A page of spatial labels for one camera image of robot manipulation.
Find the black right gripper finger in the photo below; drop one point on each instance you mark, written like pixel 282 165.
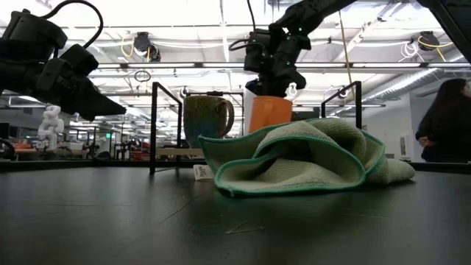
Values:
pixel 290 82
pixel 268 89

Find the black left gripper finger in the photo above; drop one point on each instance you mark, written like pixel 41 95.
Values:
pixel 93 103

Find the orange plastic cup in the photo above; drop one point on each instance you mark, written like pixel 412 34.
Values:
pixel 270 112

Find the brown ceramic mug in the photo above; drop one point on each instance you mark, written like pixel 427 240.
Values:
pixel 204 117

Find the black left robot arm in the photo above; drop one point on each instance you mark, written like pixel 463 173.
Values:
pixel 33 31

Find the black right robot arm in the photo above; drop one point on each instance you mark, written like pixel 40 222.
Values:
pixel 312 11

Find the long ceiling light strip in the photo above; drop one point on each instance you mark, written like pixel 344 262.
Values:
pixel 165 65

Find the green microfiber cloth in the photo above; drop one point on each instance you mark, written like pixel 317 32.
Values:
pixel 294 169

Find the person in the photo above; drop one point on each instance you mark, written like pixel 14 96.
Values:
pixel 445 125

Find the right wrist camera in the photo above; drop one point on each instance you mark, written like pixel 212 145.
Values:
pixel 257 53

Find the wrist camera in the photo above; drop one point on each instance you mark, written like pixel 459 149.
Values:
pixel 79 59
pixel 257 53

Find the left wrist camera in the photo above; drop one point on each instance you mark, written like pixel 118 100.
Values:
pixel 79 59

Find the wooden shelf with black frame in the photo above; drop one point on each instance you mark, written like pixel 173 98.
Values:
pixel 152 129

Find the silver ventilation duct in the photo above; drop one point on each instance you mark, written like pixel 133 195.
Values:
pixel 404 82

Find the white wall dispenser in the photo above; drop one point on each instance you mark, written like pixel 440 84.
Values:
pixel 406 147

